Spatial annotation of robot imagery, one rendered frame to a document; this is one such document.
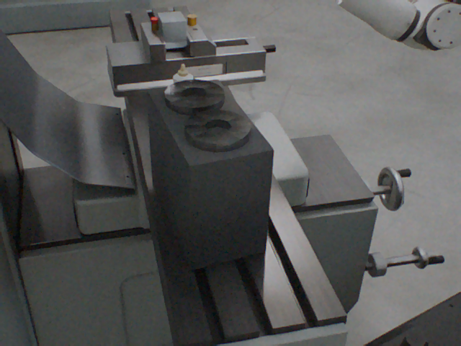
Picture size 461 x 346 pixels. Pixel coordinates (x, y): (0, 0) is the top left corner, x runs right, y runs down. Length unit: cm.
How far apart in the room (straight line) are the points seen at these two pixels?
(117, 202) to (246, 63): 43
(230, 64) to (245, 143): 56
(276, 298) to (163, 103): 33
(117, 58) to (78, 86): 211
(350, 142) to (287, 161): 166
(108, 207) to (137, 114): 20
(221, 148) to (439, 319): 72
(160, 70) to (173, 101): 44
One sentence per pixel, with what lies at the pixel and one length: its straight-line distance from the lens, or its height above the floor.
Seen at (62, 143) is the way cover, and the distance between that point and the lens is 119.
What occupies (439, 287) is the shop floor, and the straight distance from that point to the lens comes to 226.
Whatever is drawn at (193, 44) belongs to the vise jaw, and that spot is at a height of 103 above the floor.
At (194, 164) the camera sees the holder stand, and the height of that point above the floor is 111.
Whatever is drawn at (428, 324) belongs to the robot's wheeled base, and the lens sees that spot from 131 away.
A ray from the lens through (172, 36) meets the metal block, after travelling 130.
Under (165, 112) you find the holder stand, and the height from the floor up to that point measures 111.
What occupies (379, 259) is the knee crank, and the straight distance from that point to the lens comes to 150.
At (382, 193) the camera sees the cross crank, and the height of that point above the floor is 63.
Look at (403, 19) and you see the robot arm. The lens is 112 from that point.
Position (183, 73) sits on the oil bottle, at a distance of 117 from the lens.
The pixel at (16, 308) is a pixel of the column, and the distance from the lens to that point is 131.
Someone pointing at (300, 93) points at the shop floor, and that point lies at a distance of 332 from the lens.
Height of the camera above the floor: 154
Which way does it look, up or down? 35 degrees down
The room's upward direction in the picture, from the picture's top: 2 degrees clockwise
